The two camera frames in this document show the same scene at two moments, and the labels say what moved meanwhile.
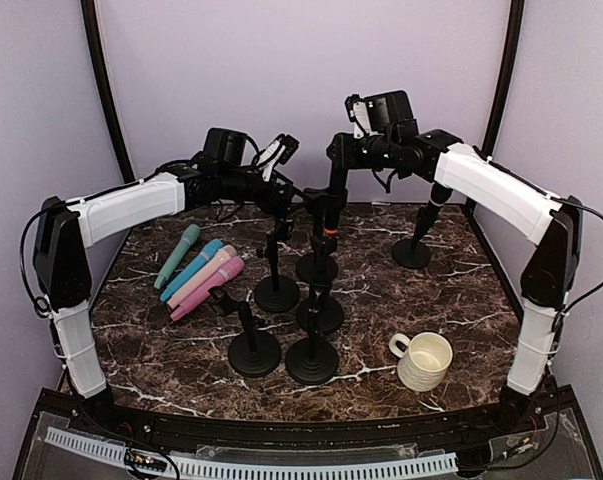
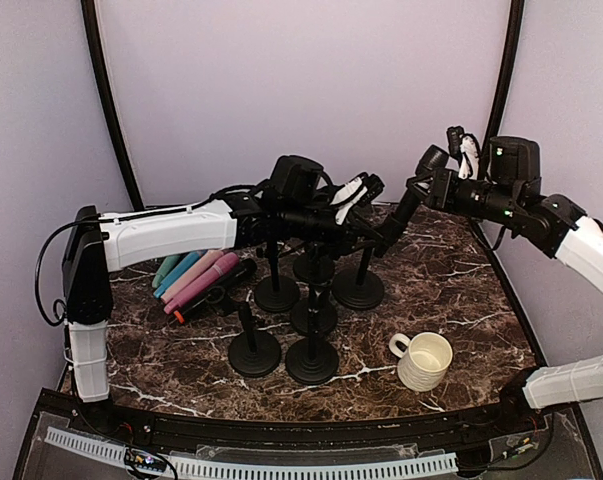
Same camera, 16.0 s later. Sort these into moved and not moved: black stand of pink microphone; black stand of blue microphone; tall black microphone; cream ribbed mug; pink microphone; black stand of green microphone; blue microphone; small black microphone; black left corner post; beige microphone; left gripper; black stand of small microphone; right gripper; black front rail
Moved: small black microphone; right gripper; blue microphone; left gripper; black stand of small microphone; tall black microphone; beige microphone; pink microphone
Not moved: black stand of blue microphone; black stand of pink microphone; cream ribbed mug; black left corner post; black stand of green microphone; black front rail
